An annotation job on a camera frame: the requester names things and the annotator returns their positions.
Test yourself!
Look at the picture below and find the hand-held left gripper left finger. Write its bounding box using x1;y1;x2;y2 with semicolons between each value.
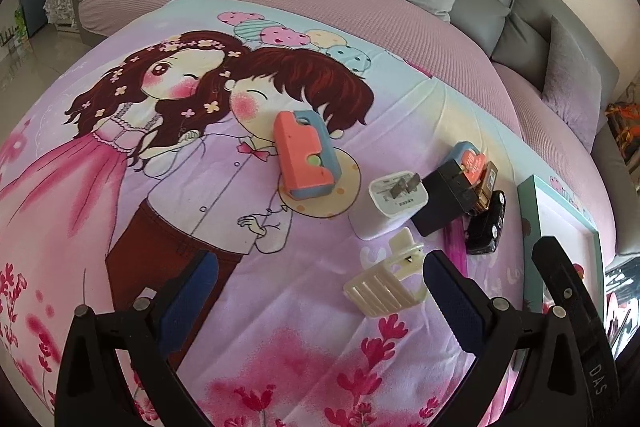
55;249;221;427

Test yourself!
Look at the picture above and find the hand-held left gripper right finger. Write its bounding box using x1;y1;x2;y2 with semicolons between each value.
422;249;588;427

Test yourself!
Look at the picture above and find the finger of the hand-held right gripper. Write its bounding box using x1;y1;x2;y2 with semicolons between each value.
531;236;593;328

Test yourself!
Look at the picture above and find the teal shallow cardboard box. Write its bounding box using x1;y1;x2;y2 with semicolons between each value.
517;174;607;314

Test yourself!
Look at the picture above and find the black toy car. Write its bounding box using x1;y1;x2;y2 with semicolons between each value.
465;190;507;256

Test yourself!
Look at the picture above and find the white hair claw clip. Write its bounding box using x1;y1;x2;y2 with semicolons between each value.
343;227;431;319

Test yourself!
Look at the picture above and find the black charger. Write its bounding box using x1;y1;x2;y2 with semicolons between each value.
410;158;484;238

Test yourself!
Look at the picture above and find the gold and black patterned box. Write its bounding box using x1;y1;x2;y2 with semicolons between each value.
477;159;502;202

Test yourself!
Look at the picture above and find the white charger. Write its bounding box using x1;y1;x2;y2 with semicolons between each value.
357;171;429;241

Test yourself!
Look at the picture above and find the orange and blue pack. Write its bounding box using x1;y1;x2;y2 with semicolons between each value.
451;140;489;184

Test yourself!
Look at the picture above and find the orange and blue toy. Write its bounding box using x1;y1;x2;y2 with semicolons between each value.
273;109;346;200

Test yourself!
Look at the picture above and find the printed cartoon blanket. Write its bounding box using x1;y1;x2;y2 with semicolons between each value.
0;0;621;427

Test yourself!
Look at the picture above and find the orange decoration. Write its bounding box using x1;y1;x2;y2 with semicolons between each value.
605;101;640;158

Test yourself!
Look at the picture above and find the purple grey pillow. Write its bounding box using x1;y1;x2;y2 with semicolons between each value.
541;14;604;148

